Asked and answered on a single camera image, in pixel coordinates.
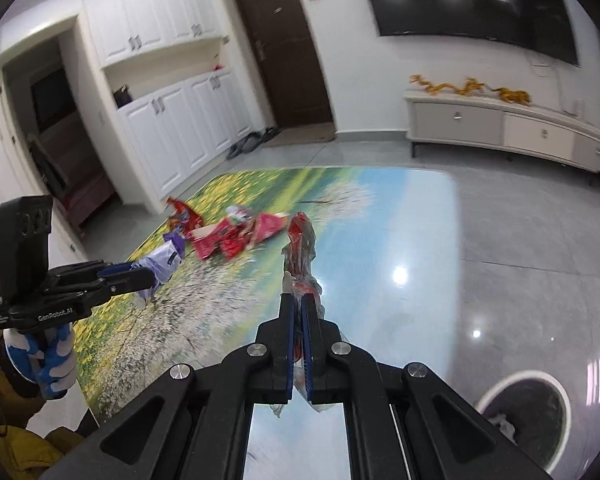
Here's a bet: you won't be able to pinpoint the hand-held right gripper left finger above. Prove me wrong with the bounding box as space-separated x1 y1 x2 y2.
45 294 297 480

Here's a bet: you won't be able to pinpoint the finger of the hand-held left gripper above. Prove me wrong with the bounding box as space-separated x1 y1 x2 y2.
55 268 154 307
49 259 134 284

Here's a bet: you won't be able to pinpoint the purple plastic bag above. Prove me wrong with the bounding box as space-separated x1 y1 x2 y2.
125 232 187 311

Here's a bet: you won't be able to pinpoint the golden dragon figurine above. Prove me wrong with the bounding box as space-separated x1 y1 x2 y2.
452 77 491 97
410 75 453 97

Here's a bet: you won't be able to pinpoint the white television stand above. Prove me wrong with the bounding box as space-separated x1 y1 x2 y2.
404 89 600 181

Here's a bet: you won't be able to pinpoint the pink red packet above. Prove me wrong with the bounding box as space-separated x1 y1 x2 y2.
190 222 253 262

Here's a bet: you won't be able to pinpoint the red foil packet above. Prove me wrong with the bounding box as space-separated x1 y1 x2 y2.
247 212 287 243

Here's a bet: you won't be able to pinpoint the person's left forearm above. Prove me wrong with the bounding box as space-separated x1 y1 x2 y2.
0 325 88 480

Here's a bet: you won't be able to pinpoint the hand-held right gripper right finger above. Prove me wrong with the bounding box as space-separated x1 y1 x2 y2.
300 294 553 480

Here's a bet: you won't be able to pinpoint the red snack wrapper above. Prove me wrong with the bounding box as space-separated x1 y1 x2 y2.
166 197 203 228

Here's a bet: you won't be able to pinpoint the white built-in shoe cabinet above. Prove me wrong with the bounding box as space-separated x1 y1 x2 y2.
77 0 258 213

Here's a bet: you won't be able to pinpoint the dark brown entrance door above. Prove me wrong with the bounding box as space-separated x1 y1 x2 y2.
230 0 335 128

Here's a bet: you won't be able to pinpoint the person's left hand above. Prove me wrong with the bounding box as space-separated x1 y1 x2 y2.
2 322 79 401

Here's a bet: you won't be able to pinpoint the large black wall television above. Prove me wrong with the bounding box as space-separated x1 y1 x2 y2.
355 0 581 67

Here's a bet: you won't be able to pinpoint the brown door mat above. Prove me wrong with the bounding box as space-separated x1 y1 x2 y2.
262 125 337 147

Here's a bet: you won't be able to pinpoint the clear red-printed wrapper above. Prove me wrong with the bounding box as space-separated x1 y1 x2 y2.
270 212 341 417

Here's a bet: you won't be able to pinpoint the television cables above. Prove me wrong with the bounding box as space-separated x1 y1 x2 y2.
527 50 581 111

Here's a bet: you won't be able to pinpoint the white trash bin black liner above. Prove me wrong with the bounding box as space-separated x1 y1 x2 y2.
472 370 573 471

